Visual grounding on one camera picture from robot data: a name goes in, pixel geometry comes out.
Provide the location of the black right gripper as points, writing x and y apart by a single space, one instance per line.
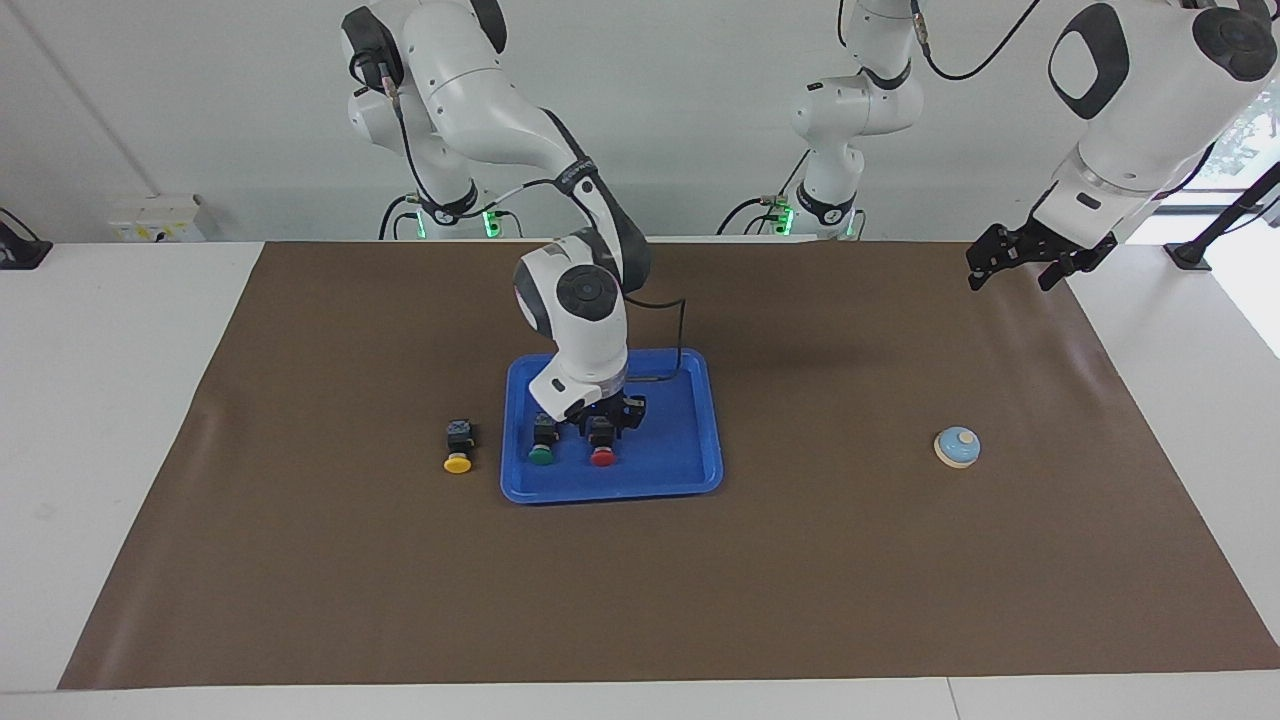
605 405

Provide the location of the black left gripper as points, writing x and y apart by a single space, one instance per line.
1040 248

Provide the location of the red push button switch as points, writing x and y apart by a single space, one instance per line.
603 458

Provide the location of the green push button switch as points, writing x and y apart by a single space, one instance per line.
541 456

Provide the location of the yellow push button switch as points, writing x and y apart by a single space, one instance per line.
458 463

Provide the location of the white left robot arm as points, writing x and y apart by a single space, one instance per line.
1140 100

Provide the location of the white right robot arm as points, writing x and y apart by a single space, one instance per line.
470 90

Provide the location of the blue plastic tray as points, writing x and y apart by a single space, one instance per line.
680 460

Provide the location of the light blue desk bell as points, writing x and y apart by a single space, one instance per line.
958 447

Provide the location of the black metal stand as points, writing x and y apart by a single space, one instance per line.
1188 255

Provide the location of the brown table mat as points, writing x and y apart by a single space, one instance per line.
640 600

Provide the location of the white wall outlet box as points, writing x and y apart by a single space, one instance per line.
150 218

